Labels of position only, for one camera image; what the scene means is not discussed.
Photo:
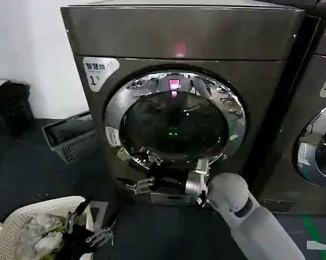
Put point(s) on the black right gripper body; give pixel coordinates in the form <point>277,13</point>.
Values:
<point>169,179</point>

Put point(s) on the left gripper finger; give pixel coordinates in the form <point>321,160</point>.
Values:
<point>72,219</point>
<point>100,235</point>

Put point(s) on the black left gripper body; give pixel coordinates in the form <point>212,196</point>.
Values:
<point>80,243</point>

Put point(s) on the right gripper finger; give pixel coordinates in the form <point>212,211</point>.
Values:
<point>152,159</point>
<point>141,184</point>

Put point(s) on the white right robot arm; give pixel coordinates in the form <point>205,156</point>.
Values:
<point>249,216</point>

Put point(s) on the yellow-green cloth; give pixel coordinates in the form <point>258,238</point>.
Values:
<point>59,230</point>

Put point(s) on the pale grey crumpled cloth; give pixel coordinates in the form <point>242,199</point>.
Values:
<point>38,233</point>

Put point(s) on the round chrome glass dryer door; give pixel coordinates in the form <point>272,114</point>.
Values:
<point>322,151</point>
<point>176,127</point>

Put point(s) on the white perforated laundry basket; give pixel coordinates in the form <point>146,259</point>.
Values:
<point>30,207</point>

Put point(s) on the grey slatted plastic basket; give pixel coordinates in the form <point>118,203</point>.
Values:
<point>73,146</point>

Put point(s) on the grey dryer with number sticker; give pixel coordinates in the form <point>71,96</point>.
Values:
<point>179,35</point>

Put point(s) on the green floor tape strip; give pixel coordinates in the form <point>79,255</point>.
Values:
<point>313,227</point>

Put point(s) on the grey dryer with pale sticker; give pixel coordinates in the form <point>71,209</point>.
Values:
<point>293,81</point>

